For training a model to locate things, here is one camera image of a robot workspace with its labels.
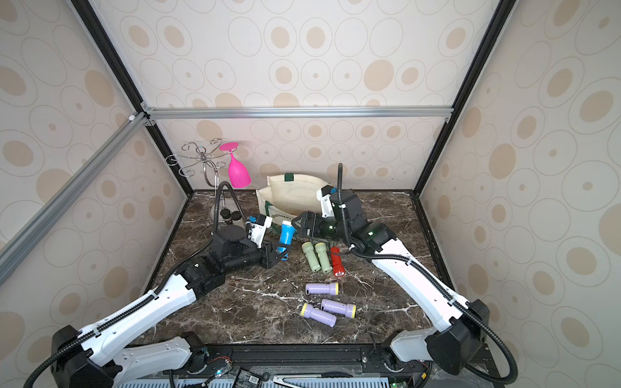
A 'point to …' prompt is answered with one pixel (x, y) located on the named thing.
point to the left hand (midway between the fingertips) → (294, 249)
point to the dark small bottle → (226, 213)
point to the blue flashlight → (286, 237)
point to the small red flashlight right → (339, 270)
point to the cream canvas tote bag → (288, 195)
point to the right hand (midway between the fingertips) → (310, 221)
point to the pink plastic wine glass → (238, 175)
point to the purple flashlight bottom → (319, 315)
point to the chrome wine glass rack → (212, 164)
